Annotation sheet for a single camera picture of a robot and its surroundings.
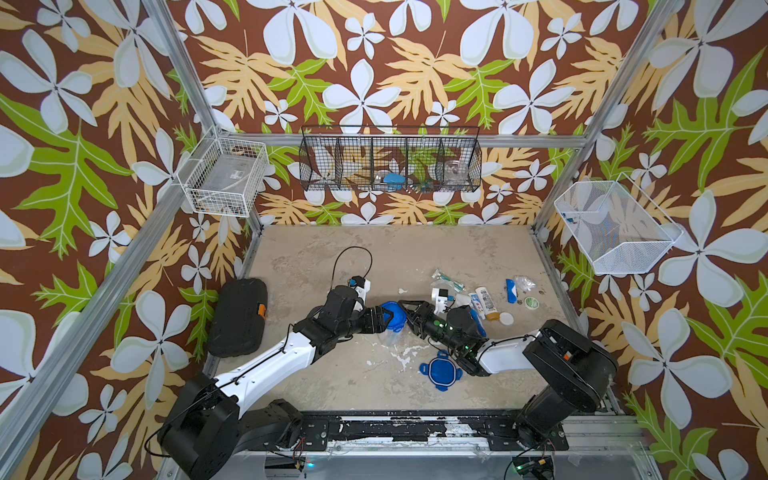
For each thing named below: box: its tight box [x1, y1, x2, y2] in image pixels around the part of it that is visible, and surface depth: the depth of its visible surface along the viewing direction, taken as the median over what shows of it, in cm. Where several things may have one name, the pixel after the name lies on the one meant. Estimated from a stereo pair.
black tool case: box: [207, 278, 268, 358], surface depth 91 cm
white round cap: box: [499, 312, 514, 326], surface depth 95 cm
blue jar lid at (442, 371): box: [419, 349, 464, 392], surface depth 86 cm
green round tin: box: [524, 296, 539, 310], surface depth 100 cm
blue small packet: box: [505, 278, 518, 304], surface depth 103 cm
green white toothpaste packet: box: [431, 268, 466, 293], surface depth 103 cm
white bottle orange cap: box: [475, 286, 500, 321], surface depth 98 cm
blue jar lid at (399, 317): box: [380, 301, 408, 333], surface depth 82 cm
